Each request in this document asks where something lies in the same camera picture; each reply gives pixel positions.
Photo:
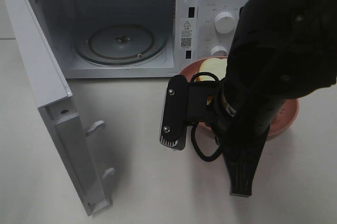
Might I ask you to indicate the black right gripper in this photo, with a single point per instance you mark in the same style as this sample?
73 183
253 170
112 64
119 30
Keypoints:
245 111

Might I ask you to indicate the white microwave oven body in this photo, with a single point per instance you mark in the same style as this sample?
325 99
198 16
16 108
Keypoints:
188 23

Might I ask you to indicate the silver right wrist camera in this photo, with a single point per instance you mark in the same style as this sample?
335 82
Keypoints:
173 126

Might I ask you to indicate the lower white timer knob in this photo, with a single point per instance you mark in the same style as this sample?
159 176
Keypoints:
219 51

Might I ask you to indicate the upper white power knob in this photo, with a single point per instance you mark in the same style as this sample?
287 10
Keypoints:
224 21

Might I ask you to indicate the sandwich with lettuce and cheese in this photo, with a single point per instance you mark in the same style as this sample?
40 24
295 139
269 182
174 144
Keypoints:
216 66

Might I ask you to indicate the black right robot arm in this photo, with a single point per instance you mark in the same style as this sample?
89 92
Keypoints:
282 50

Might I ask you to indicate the pink round plate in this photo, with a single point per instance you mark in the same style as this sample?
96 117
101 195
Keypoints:
283 119

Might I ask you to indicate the glass microwave turntable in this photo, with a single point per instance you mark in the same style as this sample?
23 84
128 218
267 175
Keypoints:
121 44

